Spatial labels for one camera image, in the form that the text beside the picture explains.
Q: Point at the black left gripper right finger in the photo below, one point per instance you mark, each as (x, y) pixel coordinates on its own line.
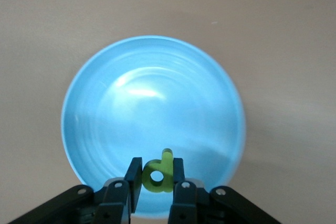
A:
(186, 203)

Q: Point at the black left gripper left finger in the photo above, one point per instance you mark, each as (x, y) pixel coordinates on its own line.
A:
(113, 203)

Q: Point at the green letter d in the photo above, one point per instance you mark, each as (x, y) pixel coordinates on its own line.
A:
(166, 171)

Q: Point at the blue plate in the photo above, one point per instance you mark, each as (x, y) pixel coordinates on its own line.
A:
(157, 103)

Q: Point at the brown table mat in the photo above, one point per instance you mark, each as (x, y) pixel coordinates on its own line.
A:
(52, 24)

